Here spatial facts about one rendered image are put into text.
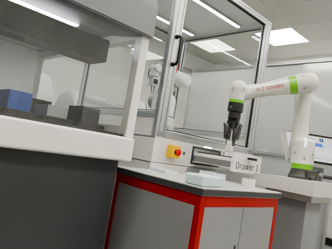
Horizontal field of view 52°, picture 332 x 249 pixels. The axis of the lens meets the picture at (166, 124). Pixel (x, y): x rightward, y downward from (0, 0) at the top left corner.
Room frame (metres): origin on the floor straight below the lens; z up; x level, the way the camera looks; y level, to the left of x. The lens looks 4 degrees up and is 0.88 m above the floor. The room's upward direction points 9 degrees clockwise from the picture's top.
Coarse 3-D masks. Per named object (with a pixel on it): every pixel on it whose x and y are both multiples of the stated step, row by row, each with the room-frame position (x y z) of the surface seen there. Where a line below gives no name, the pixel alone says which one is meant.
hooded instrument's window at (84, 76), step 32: (0, 0) 1.08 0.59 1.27; (32, 0) 1.14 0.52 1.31; (64, 0) 1.22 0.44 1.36; (0, 32) 1.09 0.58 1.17; (32, 32) 1.16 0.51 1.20; (64, 32) 1.23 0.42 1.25; (96, 32) 1.32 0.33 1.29; (128, 32) 1.43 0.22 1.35; (0, 64) 1.10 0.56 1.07; (32, 64) 1.17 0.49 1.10; (64, 64) 1.25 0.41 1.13; (96, 64) 1.34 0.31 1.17; (128, 64) 1.44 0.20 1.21; (0, 96) 1.12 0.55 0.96; (32, 96) 1.19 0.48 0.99; (64, 96) 1.27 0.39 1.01; (96, 96) 1.36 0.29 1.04; (128, 96) 1.46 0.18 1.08; (96, 128) 1.38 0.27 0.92
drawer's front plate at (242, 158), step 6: (234, 156) 1.90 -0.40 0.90; (240, 156) 1.94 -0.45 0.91; (246, 156) 1.98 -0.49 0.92; (252, 156) 2.03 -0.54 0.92; (234, 162) 1.91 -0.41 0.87; (240, 162) 1.95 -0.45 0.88; (246, 162) 1.99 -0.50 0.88; (252, 162) 2.03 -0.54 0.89; (258, 162) 2.08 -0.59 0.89; (234, 168) 1.91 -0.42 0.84; (240, 168) 1.95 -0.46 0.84; (258, 168) 2.09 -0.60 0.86
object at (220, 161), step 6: (198, 156) 2.11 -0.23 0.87; (204, 156) 2.08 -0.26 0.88; (210, 156) 2.05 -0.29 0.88; (216, 156) 2.01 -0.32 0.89; (198, 162) 2.11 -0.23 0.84; (204, 162) 2.07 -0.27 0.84; (210, 162) 2.04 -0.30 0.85; (216, 162) 2.01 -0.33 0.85; (222, 162) 1.98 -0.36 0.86; (228, 162) 1.95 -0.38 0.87
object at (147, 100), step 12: (168, 0) 1.99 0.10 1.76; (168, 12) 1.98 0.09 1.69; (156, 24) 2.05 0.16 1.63; (168, 24) 1.97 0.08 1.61; (156, 36) 2.04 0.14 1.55; (156, 48) 2.02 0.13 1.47; (156, 60) 2.01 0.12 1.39; (144, 72) 2.08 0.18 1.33; (156, 72) 2.00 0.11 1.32; (144, 84) 2.06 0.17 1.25; (156, 84) 1.98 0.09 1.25; (144, 96) 2.05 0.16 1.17; (156, 96) 1.97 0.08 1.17; (144, 108) 2.03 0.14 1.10
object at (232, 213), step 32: (128, 192) 1.64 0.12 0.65; (160, 192) 1.48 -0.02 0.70; (192, 192) 1.34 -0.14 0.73; (224, 192) 1.39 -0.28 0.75; (256, 192) 1.56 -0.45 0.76; (128, 224) 1.61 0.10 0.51; (160, 224) 1.46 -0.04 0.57; (192, 224) 1.33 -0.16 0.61; (224, 224) 1.44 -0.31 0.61; (256, 224) 1.61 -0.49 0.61
